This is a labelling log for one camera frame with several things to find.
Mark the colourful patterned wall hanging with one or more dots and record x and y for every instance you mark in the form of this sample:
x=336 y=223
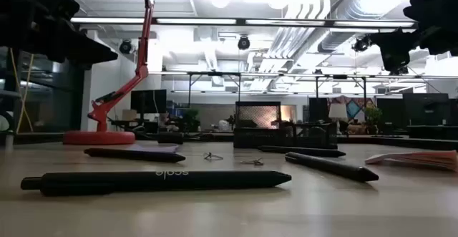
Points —
x=358 y=108

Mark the black mesh desk organizer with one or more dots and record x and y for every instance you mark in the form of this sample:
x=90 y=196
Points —
x=250 y=142

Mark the black ceiling track light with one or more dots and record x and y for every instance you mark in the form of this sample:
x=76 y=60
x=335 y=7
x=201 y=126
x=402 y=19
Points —
x=243 y=43
x=126 y=46
x=361 y=44

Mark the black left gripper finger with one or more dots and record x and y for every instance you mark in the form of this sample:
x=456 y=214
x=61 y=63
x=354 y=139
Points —
x=89 y=54

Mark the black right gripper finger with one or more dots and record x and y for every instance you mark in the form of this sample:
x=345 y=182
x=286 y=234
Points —
x=393 y=43

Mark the red desk lamp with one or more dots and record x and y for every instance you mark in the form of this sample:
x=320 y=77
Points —
x=98 y=137

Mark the green potted plant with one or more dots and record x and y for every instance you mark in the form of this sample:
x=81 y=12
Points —
x=373 y=117
x=192 y=117

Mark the black background gantry frame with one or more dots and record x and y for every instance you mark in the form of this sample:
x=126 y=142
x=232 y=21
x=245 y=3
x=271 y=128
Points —
x=340 y=76
x=214 y=73

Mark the long overhead light bar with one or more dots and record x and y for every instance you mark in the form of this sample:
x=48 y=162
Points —
x=186 y=21

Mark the purple sticky note pad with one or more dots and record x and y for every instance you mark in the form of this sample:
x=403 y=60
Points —
x=161 y=148

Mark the pink sticky note pad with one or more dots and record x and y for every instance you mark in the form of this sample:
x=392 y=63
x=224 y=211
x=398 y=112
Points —
x=422 y=160

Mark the black computer monitor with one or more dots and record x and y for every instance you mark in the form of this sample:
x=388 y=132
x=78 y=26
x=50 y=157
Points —
x=148 y=101
x=317 y=110
x=426 y=108

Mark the brown cardboard box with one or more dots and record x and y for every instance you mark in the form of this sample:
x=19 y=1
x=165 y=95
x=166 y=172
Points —
x=129 y=115

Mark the black pen with scale print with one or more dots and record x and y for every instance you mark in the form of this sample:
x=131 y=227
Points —
x=143 y=183

